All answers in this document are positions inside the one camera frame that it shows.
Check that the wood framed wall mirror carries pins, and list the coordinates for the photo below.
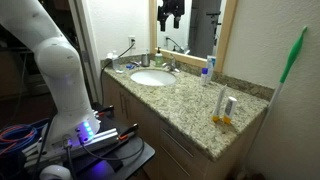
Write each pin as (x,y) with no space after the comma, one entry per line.
(204,29)

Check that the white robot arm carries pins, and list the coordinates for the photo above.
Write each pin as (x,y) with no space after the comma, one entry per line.
(58,62)

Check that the green hand soap bottle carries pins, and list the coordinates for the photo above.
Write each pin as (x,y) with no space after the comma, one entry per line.
(158,58)

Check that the white wall power outlet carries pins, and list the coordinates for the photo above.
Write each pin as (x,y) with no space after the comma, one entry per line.
(132,42)

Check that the green white handled brush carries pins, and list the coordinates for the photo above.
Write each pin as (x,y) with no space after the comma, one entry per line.
(292,56)

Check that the tall white tube orange cap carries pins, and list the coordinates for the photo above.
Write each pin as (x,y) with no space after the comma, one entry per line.
(215,113)

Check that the white oval sink basin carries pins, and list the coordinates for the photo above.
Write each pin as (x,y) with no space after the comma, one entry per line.
(153,77)

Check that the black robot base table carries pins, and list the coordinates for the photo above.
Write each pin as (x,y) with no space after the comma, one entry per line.
(119,161)

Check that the chrome tap faucet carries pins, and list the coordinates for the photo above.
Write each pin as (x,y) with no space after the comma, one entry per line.
(171,65)

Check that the grey metal cup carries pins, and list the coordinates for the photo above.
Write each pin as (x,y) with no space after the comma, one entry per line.
(145,59)

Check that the beige vanity cabinet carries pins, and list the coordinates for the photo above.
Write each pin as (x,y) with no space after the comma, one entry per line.
(176,119)

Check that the right orange black clamp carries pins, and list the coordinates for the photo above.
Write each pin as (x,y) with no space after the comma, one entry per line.
(124,134)

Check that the white bottle blue cap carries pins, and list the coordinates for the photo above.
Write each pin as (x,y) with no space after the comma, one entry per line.
(204,74)

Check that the short white tube orange cap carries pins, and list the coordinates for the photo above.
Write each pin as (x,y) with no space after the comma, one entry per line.
(229,110)

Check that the orange black clamp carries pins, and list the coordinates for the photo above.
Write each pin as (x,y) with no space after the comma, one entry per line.
(124,134)
(109,111)

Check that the clear plastic water bottle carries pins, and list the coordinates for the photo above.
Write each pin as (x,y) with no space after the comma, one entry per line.
(115,61)

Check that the left orange black clamp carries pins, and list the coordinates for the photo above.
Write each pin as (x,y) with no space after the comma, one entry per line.
(109,111)

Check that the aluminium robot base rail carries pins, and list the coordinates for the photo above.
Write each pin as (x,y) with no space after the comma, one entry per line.
(42,153)

